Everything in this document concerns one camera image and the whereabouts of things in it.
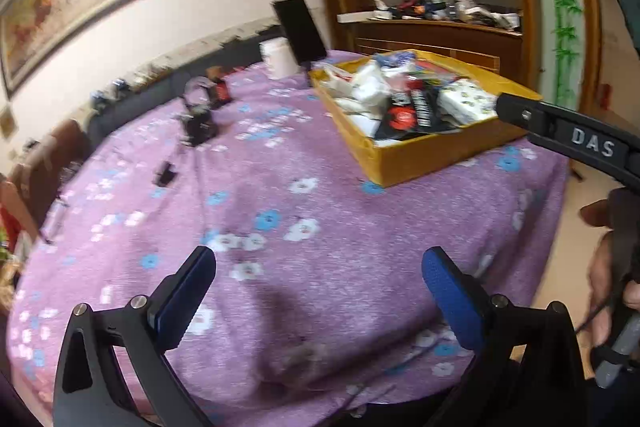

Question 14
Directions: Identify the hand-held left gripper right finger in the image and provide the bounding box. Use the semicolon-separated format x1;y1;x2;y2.
421;247;588;427

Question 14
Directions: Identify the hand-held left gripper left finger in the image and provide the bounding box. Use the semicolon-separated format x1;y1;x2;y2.
52;245;217;427

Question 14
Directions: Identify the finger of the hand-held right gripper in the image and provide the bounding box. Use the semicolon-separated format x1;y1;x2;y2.
495;93;553;140

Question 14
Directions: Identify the lemon print tissue pack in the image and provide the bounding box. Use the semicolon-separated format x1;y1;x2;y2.
437;79;501;125

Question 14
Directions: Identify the yellow box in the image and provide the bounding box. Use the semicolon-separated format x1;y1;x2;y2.
307;49;545;188

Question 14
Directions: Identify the black snack packet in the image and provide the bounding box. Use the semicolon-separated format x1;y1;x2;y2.
372;87;451;142

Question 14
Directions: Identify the white towel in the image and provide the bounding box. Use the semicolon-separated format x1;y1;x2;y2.
350;59;391;102

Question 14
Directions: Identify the person's right hand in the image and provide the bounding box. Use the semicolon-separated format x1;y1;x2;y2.
580;201;623;343

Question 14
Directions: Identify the wooden cabinet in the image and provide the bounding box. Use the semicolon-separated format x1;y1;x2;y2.
337;9;523;72

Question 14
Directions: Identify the small black box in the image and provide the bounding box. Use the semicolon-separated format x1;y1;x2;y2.
152;161;178;188

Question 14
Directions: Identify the pile of assorted clutter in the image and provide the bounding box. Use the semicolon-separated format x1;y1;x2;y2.
370;0;521;30

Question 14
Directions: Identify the purple floral tablecloth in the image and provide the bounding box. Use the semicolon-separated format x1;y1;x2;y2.
7;49;571;427

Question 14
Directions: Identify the black flat screen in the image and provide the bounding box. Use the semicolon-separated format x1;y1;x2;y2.
610;0;640;52

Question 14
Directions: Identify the black cylinder device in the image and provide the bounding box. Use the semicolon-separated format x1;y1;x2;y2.
179;77;219;146

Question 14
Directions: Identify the white cloth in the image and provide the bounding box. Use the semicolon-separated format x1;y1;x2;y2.
322;64;361;100

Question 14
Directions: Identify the brown chair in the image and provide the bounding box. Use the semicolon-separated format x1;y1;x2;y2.
10;119;93;233

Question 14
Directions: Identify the black and red spool device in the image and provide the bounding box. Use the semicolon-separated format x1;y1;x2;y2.
206;66;233;108

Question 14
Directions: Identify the black sofa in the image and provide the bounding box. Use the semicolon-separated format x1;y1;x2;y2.
87;24;286;142

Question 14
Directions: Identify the black tablet on stand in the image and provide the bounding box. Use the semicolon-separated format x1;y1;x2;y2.
272;0;328;70

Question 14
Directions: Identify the white plastic jar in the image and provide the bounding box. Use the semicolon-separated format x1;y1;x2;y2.
259;38;298;80

